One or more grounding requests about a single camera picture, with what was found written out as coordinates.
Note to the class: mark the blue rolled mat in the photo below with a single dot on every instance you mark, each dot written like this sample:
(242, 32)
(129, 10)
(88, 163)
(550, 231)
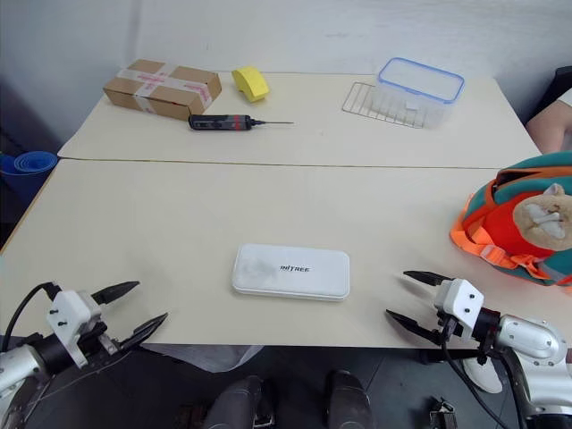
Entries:
(31, 167)

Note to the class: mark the dark rounded shape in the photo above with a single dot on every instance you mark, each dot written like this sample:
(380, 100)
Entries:
(348, 400)
(239, 404)

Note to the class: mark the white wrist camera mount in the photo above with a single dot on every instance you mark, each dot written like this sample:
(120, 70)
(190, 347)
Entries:
(460, 301)
(69, 315)

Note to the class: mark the taped cardboard box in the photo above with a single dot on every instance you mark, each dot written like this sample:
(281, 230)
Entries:
(170, 91)

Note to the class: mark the yellow curved foam block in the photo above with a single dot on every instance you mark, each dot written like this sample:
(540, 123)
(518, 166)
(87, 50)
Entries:
(252, 84)

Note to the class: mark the teal orange plush backpack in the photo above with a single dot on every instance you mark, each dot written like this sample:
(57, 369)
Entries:
(500, 223)

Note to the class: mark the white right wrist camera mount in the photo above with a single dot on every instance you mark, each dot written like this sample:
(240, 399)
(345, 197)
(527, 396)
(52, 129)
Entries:
(460, 301)

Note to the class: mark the black electric screwdriver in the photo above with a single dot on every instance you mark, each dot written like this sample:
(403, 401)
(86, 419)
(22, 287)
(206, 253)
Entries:
(219, 122)

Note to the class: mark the clear container with blue lid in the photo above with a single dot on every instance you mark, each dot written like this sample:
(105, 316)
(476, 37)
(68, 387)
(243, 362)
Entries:
(415, 96)

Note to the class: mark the clear plastic bag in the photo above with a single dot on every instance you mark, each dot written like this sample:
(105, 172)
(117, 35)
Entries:
(210, 355)

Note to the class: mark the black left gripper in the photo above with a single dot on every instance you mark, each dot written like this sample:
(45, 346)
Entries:
(97, 336)

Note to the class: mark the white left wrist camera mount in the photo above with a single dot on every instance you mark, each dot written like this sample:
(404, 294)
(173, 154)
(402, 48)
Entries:
(69, 315)

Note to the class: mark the seated person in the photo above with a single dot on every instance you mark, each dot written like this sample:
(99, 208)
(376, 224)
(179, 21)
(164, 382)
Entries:
(547, 127)

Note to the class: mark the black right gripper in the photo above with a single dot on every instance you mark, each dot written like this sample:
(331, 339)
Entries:
(449, 328)

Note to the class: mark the white shoe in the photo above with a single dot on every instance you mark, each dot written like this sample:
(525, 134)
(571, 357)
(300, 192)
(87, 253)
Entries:
(485, 375)

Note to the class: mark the white case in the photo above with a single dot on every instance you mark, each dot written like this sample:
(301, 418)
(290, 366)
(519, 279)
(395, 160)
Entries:
(290, 271)

